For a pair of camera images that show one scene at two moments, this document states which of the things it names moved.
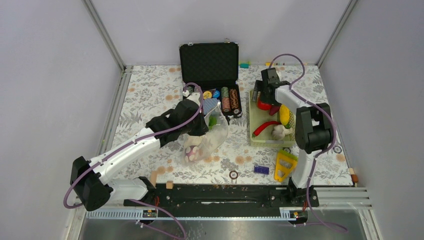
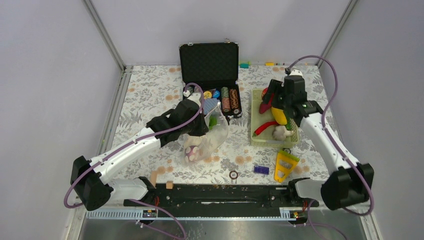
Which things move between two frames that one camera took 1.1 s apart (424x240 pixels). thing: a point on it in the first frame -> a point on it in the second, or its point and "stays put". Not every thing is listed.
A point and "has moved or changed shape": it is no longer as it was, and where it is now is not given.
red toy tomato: [264, 106] has moved or changed shape
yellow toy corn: [284, 116] has moved or changed shape
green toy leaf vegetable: [212, 121] stays put
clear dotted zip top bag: [197, 148] stays put
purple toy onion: [191, 153] stays put
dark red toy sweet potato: [274, 108] -> [264, 107]
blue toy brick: [261, 170] stays put
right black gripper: [260, 87] -> [274, 87]
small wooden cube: [169, 184] stays put
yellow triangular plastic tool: [284, 164] stays put
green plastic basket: [268, 130] stays put
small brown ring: [232, 177] stays put
